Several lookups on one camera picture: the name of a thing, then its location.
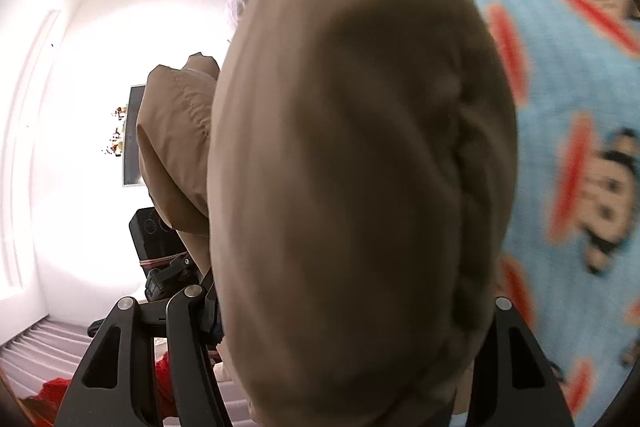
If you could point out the tan puffer jacket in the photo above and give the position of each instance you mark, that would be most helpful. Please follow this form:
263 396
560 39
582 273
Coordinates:
347 175

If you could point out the red sleeve forearm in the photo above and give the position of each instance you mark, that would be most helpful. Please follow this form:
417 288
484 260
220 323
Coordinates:
111 387

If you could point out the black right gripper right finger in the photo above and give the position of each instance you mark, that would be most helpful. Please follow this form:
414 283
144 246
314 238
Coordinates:
513 384

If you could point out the dark wall monitor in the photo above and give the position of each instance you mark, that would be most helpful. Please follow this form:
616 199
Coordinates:
130 151

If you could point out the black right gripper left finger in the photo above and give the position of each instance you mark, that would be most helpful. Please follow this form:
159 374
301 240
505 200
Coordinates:
191 322

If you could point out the blue monkey print blanket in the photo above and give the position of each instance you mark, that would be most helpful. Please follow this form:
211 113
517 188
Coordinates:
570 260

